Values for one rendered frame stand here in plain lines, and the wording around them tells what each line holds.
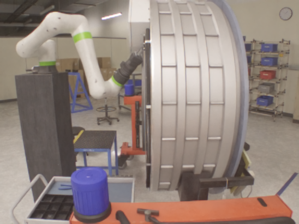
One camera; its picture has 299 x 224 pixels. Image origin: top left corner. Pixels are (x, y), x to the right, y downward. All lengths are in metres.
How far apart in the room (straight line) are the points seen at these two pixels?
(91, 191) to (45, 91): 1.14
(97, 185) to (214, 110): 0.69
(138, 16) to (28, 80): 0.92
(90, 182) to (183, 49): 0.76
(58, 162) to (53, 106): 0.44
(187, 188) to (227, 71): 0.68
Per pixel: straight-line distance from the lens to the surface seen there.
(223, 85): 1.17
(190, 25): 1.30
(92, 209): 0.76
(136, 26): 1.34
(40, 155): 1.93
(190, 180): 1.36
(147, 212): 0.76
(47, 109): 1.77
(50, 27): 1.40
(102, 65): 9.34
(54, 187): 1.61
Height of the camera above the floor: 1.47
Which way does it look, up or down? 14 degrees down
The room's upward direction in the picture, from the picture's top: straight up
